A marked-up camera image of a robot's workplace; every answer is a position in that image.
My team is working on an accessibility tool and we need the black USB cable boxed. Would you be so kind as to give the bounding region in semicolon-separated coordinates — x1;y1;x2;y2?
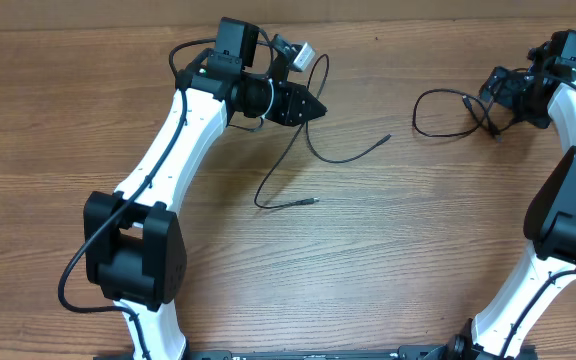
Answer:
253;53;393;210
411;67;529;144

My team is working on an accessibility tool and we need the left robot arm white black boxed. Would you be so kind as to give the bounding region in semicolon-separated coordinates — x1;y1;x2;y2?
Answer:
57;17;327;359

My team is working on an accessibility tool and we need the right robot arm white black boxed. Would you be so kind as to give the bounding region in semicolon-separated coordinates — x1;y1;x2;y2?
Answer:
433;30;576;359

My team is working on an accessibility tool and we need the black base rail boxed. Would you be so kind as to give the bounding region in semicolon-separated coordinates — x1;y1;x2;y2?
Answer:
92;344;539;360

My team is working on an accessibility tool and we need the cardboard wall panel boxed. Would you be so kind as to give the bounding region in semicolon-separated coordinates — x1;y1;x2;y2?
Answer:
0;0;576;31

